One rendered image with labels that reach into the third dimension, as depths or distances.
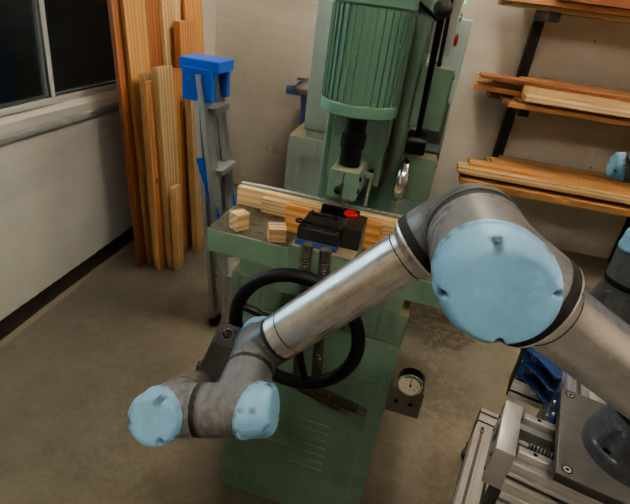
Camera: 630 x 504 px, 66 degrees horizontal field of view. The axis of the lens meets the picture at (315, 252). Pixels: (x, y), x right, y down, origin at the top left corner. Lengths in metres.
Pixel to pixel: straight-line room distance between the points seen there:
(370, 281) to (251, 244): 0.53
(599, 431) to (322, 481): 0.87
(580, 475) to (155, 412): 0.64
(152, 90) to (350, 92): 1.53
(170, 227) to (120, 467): 1.30
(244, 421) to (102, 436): 1.27
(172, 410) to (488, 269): 0.44
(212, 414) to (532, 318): 0.42
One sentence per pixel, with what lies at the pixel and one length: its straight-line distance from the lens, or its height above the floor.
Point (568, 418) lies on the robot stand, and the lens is 1.00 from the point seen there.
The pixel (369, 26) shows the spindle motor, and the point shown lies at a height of 1.38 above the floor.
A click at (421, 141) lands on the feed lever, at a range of 1.26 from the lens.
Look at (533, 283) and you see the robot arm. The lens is 0.49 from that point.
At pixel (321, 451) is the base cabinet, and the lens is 1.47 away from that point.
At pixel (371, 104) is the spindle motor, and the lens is 1.06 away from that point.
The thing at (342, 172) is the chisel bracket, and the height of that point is 1.07.
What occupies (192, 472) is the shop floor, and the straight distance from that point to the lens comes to 1.78.
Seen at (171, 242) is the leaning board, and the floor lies 0.16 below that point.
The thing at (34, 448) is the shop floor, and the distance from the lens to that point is 1.94.
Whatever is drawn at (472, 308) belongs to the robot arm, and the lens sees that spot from 0.50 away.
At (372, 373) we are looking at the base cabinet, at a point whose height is 0.61.
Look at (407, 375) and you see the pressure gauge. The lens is 1.15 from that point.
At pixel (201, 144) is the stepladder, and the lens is 1.99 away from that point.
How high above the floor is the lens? 1.42
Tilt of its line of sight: 28 degrees down
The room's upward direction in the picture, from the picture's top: 8 degrees clockwise
